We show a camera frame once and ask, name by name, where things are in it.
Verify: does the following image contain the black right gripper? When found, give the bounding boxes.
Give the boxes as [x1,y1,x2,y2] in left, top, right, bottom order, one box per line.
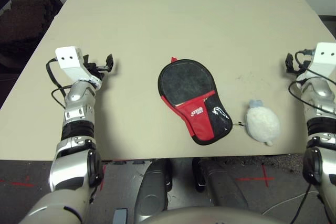
[286,52,312,78]

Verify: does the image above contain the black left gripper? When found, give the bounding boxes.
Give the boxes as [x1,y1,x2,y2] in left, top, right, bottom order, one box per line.
[82,54,114,79]

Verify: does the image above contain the white plush toy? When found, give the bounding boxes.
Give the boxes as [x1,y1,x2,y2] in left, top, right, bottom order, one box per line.
[235,100,281,147]

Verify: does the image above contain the black red paddle case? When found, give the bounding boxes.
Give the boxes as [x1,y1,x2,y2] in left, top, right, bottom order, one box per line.
[157,56,234,146]

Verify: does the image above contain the brown foam puzzle mat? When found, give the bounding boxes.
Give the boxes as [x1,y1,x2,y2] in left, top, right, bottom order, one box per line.
[0,0,55,51]

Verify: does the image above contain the red tape cross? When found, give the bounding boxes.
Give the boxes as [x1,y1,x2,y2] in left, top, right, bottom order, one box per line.
[235,166,275,188]

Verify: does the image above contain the grey robot left leg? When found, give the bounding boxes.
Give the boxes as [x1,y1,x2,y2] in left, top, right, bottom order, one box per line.
[135,158,173,218]

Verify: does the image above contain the grey robot leg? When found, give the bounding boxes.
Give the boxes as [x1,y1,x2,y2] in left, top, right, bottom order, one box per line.
[135,158,173,218]
[191,158,249,209]

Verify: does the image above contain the grey robot right leg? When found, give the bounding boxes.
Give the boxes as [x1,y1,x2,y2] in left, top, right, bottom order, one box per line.
[191,158,249,209]

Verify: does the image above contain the red tape floor marks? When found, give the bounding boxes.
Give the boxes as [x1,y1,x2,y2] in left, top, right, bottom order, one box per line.
[0,179,35,188]

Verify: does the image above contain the small grey blue box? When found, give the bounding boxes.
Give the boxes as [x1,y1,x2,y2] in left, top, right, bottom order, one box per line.
[113,208,128,224]

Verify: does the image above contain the beige robot torso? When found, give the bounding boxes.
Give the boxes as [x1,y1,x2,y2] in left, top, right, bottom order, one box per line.
[136,206,274,224]

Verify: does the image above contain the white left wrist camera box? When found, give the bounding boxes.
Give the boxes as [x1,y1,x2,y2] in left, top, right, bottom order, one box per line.
[55,46,103,88]

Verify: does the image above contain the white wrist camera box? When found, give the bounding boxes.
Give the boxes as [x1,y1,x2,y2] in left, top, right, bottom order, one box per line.
[55,46,103,88]
[298,41,336,83]

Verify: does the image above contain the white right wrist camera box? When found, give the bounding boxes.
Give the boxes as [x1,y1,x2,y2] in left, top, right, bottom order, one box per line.
[298,41,336,83]

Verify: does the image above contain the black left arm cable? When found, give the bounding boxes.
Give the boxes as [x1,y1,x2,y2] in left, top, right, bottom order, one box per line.
[46,58,73,109]

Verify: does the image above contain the thin white floor cable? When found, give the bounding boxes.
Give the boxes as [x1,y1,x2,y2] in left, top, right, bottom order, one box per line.
[262,191,318,216]

